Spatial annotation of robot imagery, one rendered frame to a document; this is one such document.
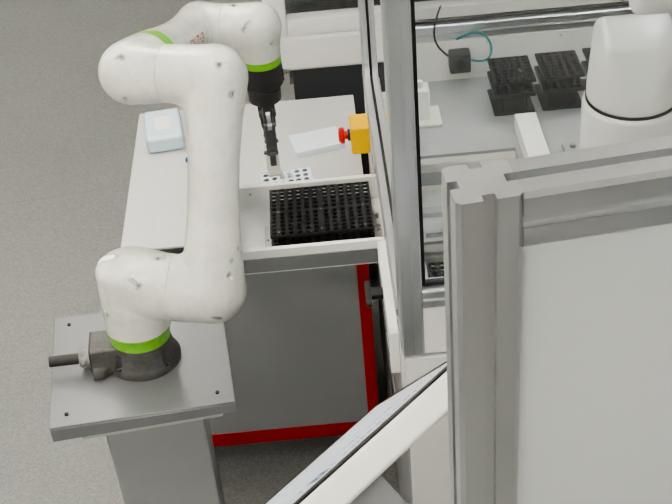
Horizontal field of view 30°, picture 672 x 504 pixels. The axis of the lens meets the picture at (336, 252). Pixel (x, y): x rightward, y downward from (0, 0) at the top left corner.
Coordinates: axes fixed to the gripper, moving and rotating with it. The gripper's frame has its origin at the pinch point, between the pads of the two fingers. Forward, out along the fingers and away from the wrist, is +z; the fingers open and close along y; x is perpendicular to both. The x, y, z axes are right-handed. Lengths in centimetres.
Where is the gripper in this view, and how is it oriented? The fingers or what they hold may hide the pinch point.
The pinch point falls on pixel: (272, 160)
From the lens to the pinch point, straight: 295.5
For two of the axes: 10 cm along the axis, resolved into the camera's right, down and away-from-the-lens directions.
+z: 0.7, 7.9, 6.0
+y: -1.5, -5.9, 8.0
